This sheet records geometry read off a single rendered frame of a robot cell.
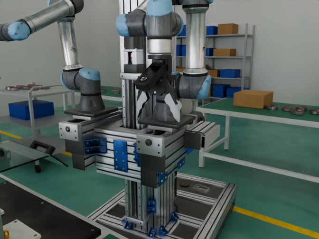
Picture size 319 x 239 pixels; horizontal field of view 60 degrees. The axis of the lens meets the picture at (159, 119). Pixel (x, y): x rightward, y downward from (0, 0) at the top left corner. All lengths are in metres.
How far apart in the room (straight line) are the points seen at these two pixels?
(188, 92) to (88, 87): 0.59
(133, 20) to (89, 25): 7.24
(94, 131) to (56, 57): 5.96
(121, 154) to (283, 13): 6.10
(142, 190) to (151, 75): 1.04
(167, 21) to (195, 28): 0.45
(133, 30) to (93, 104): 0.74
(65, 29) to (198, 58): 0.79
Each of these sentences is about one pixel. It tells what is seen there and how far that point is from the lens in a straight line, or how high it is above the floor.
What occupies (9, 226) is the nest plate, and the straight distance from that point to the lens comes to 1.13.
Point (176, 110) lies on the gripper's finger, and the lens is 0.82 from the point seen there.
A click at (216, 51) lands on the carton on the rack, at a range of 7.02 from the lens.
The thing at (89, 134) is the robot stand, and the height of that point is 0.92.
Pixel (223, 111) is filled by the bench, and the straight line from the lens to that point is 3.08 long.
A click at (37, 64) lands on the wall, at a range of 7.20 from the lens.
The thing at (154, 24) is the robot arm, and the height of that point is 1.44.
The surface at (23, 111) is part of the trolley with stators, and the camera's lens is 3.79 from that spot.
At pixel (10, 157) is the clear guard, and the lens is 0.91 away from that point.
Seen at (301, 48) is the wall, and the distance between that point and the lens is 7.03.
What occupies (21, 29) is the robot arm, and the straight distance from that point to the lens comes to 1.38.
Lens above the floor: 1.36
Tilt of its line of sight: 14 degrees down
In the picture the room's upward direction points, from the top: straight up
